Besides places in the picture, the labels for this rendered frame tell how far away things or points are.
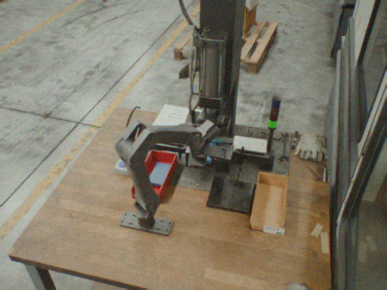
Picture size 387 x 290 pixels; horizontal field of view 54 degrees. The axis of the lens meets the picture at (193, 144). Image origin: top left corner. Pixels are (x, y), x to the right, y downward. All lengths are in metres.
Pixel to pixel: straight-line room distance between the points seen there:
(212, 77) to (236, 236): 0.59
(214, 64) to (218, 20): 0.16
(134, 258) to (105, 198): 0.32
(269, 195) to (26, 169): 2.19
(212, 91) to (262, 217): 0.53
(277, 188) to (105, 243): 0.73
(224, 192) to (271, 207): 0.19
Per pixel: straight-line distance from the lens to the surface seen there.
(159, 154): 1.71
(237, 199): 1.54
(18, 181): 3.20
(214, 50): 1.37
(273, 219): 1.52
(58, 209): 1.62
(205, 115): 1.53
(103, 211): 1.56
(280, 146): 1.85
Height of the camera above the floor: 2.05
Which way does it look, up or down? 39 degrees down
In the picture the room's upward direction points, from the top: straight up
